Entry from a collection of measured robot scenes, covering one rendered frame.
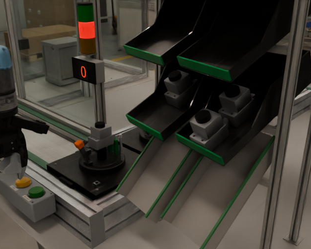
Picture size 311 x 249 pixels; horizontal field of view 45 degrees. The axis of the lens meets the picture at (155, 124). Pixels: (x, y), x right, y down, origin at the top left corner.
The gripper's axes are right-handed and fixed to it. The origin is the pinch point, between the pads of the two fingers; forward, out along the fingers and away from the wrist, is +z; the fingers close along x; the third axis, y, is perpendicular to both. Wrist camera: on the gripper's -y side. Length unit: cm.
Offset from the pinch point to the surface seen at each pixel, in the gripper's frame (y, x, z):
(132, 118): -13.3, 31.2, -21.4
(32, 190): 0.8, 6.8, 2.1
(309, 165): -42, 62, -10
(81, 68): -30.7, -11.2, -21.9
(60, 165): -12.2, 0.2, 2.3
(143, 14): -122, -74, -26
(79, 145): -13.4, 9.5, -7.3
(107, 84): -91, -73, 11
